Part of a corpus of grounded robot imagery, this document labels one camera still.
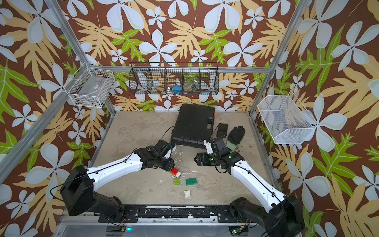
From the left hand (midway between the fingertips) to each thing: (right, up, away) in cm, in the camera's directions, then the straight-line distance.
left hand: (172, 164), depth 84 cm
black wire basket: (+13, +54, +12) cm, 57 cm away
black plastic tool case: (+14, +24, +20) cm, 34 cm away
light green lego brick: (+2, -10, 0) cm, 11 cm away
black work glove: (+42, +14, +18) cm, 48 cm away
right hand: (+16, +4, -4) cm, 16 cm away
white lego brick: (+3, -6, 0) cm, 7 cm away
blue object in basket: (+2, +46, +10) cm, 47 cm away
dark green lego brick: (+11, -10, 0) cm, 15 cm away
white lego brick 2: (+9, -15, -5) cm, 18 cm away
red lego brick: (+1, -4, 0) cm, 4 cm away
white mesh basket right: (+64, +25, -5) cm, 69 cm away
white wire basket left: (-51, +46, +3) cm, 69 cm away
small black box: (+33, +19, +20) cm, 43 cm away
